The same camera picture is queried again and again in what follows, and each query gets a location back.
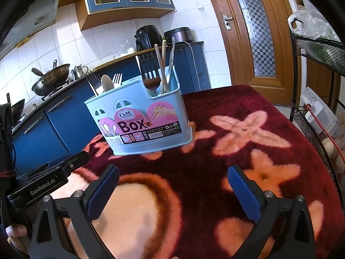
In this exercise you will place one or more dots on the blue wooden wall cabinet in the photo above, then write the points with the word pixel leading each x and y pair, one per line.
pixel 121 13

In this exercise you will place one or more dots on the person's left hand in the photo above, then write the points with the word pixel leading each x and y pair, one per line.
pixel 16 237

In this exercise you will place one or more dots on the white power strip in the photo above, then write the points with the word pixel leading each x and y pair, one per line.
pixel 320 113

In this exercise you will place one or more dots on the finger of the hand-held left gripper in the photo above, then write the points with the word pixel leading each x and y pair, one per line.
pixel 78 159

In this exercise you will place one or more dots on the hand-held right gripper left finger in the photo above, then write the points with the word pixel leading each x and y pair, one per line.
pixel 103 191

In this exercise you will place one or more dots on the pile of eggs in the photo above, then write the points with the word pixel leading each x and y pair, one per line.
pixel 328 145

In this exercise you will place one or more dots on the silver metal tongs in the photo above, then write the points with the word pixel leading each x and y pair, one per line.
pixel 171 59

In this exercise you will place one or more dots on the white light switch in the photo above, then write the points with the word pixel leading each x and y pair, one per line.
pixel 200 6

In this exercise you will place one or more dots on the large silver metal fork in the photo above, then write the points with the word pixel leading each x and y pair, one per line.
pixel 151 72

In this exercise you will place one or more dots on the grey range hood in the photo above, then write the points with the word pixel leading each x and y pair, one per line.
pixel 35 19

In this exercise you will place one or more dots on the dark rice cooker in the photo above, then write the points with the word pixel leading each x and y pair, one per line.
pixel 179 35

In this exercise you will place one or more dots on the wooden door with glass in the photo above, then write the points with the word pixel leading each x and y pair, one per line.
pixel 234 59

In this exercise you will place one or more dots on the small clear plastic bag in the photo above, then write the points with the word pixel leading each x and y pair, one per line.
pixel 126 50

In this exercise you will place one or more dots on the black air fryer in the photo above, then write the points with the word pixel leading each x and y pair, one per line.
pixel 147 39

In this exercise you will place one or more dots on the light blue utensil holder box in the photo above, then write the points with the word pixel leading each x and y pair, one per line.
pixel 134 108

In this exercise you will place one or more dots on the red floral blanket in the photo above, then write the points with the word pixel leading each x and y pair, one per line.
pixel 215 153

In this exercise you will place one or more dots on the blue kitchen base cabinets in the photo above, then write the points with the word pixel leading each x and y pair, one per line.
pixel 62 124

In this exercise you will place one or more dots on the black wok with ladle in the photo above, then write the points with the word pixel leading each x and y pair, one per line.
pixel 51 81

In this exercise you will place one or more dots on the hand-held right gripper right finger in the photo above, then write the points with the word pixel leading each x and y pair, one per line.
pixel 242 194

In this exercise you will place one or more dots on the metal kettle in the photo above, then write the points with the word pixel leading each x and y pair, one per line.
pixel 78 72

